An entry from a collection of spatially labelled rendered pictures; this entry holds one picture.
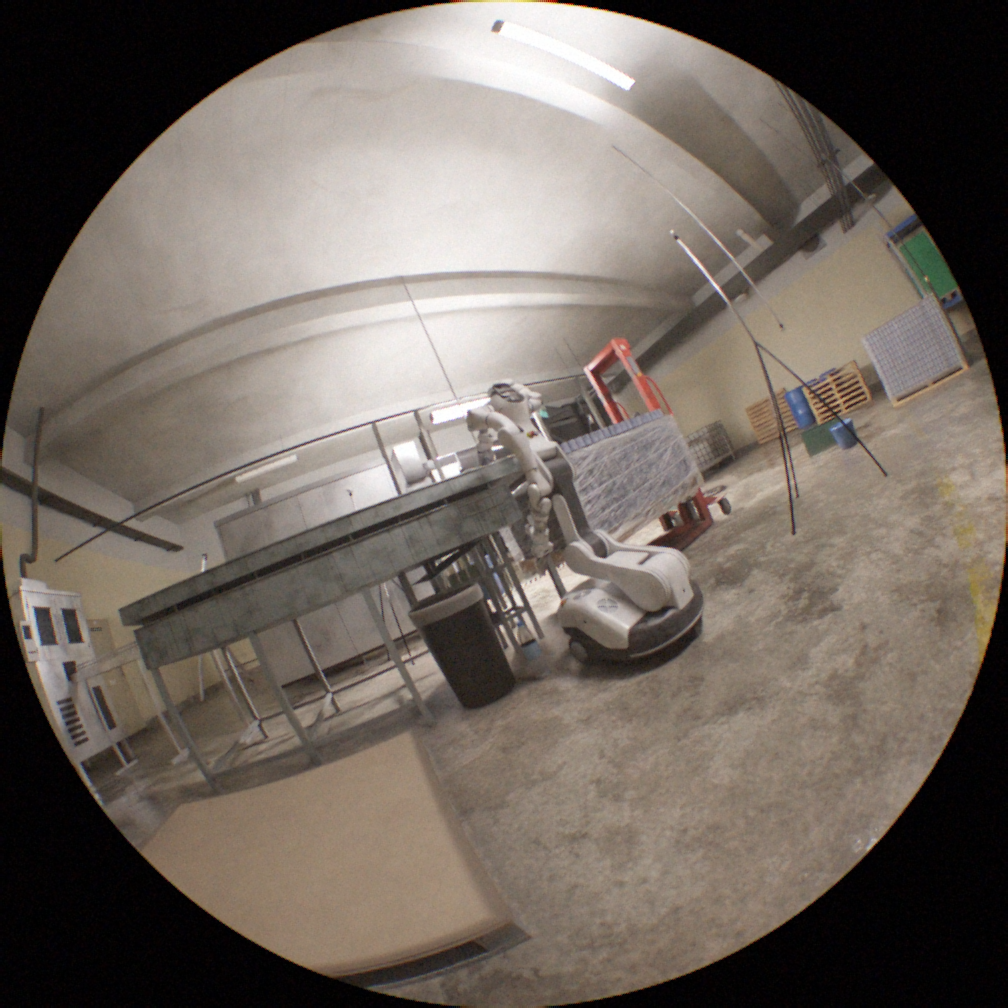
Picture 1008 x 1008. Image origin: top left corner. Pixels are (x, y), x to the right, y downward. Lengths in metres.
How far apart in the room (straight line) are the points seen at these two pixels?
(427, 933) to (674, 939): 0.42
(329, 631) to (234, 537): 1.72
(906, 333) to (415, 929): 6.21
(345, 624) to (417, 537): 2.82
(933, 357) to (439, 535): 6.04
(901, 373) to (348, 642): 7.96
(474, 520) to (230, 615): 1.39
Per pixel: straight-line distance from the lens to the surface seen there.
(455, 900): 0.83
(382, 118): 4.30
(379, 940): 0.86
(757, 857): 0.83
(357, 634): 4.46
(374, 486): 4.65
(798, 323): 10.47
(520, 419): 1.79
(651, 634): 1.42
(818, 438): 4.82
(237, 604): 1.89
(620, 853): 0.91
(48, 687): 4.60
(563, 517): 1.68
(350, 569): 1.76
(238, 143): 4.22
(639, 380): 3.49
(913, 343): 5.82
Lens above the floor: 0.74
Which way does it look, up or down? 5 degrees up
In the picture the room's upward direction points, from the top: 24 degrees counter-clockwise
